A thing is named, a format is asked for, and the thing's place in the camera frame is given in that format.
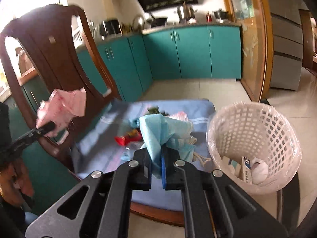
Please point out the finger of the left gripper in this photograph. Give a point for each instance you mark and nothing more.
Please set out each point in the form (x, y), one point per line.
(37, 133)

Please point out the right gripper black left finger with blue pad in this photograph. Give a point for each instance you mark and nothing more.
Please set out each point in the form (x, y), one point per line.
(98, 206)

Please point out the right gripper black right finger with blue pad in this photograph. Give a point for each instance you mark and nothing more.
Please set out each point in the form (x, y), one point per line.
(214, 205)

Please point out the pink paper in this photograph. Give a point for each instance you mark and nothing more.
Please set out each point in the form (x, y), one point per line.
(61, 108)

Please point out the white medicine carton box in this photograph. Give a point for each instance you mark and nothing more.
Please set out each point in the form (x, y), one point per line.
(241, 169)

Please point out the white plastic bag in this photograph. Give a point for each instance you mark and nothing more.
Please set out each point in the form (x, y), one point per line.
(259, 171)

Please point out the red snack wrapper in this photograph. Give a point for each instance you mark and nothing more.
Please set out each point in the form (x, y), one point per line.
(131, 136)

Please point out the light blue face mask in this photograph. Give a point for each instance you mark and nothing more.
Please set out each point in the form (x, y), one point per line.
(158, 130)

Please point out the silver foil wrapper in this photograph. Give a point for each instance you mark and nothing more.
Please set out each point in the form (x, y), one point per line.
(129, 150)

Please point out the pink translucent plastic bag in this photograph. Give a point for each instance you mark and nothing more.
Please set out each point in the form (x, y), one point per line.
(181, 116)

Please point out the green leafy vegetable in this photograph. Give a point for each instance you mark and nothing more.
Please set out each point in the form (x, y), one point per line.
(155, 110)

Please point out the teal kitchen cabinets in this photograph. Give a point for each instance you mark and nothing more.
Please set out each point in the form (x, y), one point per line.
(177, 64)

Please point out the person's left hand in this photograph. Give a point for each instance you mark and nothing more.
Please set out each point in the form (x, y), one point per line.
(15, 181)

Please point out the blue striped cloth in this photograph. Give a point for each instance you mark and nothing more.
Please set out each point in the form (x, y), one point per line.
(96, 148)

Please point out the white plastic waste basket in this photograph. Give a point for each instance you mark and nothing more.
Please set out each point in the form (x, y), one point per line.
(260, 133)

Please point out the carved dark wooden chair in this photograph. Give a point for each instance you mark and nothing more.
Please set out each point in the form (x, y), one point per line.
(45, 34)

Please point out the black air fryer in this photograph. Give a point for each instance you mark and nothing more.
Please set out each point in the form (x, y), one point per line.
(110, 27)

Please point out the steel pot lid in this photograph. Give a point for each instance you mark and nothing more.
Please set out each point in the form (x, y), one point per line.
(138, 23)

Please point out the black wok pan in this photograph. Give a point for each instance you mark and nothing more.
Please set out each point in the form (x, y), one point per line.
(155, 22)

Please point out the red canister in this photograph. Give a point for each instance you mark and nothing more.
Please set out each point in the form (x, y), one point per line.
(208, 17)

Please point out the stainless steel stock pot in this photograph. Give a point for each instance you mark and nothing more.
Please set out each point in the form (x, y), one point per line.
(185, 12)

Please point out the dark casserole pot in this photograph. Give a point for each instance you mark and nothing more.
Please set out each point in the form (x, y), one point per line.
(221, 15)

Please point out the wooden glass sliding door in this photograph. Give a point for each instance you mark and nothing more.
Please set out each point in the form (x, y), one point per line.
(257, 44)

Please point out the silver refrigerator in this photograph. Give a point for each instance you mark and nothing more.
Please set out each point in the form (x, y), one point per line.
(287, 43)

